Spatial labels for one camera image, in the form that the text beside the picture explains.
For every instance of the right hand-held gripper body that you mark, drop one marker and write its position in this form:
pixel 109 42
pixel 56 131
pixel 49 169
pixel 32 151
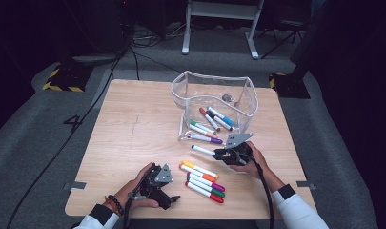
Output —
pixel 236 154

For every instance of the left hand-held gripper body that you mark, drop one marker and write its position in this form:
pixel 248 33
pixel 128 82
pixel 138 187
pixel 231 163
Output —
pixel 157 187

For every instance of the purple marker pen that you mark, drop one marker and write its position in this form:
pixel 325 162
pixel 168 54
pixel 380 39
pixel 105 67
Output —
pixel 216 140

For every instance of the dark blue marker pen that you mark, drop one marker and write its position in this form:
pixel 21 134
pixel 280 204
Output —
pixel 201 149

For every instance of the orange marker pen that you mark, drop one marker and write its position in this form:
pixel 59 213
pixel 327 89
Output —
pixel 209 178

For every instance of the yellow marker pen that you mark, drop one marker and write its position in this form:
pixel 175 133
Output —
pixel 198 167

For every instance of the black marker pen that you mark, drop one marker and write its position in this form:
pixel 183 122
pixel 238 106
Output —
pixel 221 123

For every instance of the magenta marker pen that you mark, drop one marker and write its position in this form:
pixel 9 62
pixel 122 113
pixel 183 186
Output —
pixel 218 187

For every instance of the peach marker pen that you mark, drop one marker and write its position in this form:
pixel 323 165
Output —
pixel 200 130

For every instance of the light blue marker pen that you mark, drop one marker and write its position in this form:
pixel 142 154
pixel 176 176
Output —
pixel 227 120

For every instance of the dark green marker pen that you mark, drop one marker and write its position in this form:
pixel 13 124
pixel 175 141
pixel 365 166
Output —
pixel 218 192

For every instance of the light green marker pen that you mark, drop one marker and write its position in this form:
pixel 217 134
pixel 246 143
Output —
pixel 194 122

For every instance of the red marker pen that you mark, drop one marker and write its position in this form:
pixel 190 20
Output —
pixel 216 198

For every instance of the brown marker pen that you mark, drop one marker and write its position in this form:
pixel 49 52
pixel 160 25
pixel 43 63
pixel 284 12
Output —
pixel 202 111

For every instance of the clear plastic pouch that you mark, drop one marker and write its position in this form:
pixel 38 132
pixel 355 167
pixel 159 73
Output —
pixel 249 95

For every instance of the person's left hand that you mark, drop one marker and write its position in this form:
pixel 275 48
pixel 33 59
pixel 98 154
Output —
pixel 133 191

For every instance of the person's right hand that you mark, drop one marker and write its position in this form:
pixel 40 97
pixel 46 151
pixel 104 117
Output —
pixel 257 167

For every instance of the grey tape strip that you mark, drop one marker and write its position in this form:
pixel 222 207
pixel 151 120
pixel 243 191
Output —
pixel 74 185
pixel 306 185

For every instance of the black yellow striped stand base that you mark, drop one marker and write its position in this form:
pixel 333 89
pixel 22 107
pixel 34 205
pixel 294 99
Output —
pixel 290 87
pixel 66 78

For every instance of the white metal stand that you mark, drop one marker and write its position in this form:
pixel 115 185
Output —
pixel 186 31

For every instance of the black tripod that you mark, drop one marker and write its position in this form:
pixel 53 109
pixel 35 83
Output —
pixel 287 24

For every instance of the grey stand base plate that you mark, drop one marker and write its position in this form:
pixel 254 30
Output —
pixel 95 58

